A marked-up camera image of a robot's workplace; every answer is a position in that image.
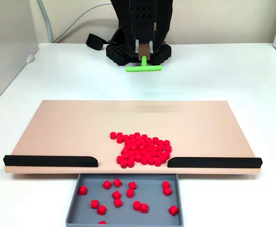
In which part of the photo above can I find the green T-shaped pusher tool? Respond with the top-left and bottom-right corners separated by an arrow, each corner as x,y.
125,44 -> 163,73

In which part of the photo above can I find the red granules pile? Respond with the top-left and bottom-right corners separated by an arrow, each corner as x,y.
109,131 -> 172,169

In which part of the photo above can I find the grey container tray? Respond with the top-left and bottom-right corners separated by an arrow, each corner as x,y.
65,174 -> 184,227

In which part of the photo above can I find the beige board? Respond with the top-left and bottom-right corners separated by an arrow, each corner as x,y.
4,100 -> 261,175

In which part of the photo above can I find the black strap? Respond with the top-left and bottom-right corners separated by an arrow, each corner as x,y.
85,33 -> 110,51

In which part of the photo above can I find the thin grey cable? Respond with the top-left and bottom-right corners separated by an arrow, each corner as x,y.
53,2 -> 112,43

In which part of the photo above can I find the thick grey cable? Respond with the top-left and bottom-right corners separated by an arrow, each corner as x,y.
37,0 -> 53,43

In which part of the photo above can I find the black edge rail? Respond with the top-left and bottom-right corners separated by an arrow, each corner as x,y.
3,155 -> 98,168
167,157 -> 263,169

